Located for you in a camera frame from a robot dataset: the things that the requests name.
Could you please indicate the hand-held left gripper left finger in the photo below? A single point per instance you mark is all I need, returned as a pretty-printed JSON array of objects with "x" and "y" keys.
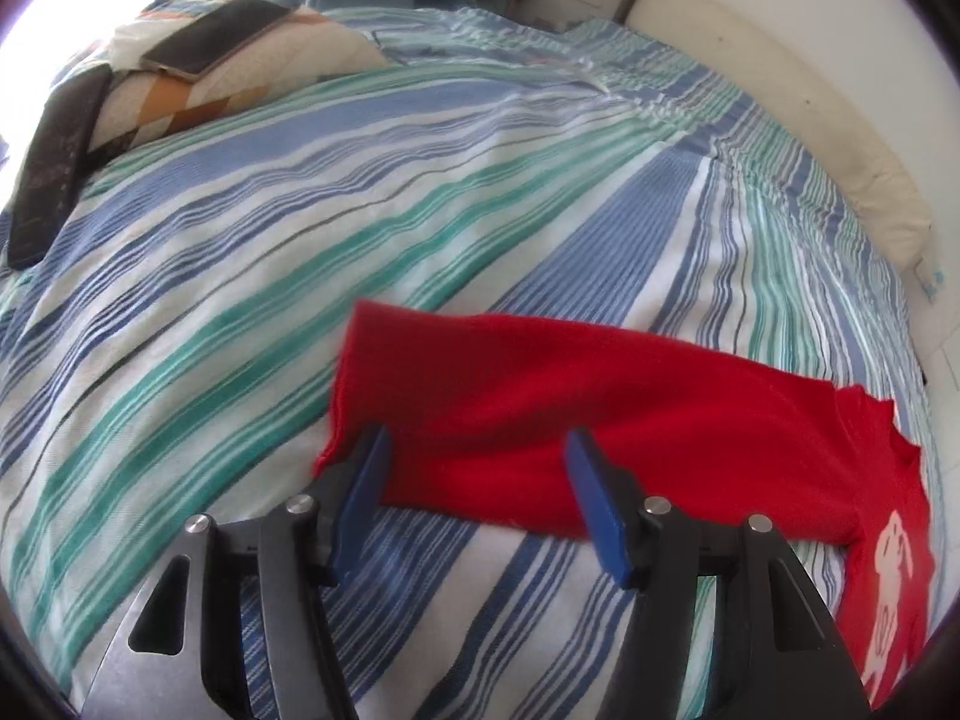
[{"x": 364, "y": 495}]

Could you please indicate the cream padded headboard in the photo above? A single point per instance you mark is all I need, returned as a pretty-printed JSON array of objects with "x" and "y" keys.
[{"x": 825, "y": 112}]

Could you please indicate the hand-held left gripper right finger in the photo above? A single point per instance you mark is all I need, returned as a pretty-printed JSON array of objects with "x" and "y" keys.
[{"x": 596, "y": 510}]

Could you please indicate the striped bed cover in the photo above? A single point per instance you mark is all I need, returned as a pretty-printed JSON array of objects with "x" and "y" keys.
[{"x": 375, "y": 240}]

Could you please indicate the smartphone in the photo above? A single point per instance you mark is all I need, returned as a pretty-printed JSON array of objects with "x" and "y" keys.
[{"x": 210, "y": 37}]

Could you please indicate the orange checked pillow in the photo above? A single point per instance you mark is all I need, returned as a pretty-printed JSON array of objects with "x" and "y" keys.
[{"x": 315, "y": 45}]

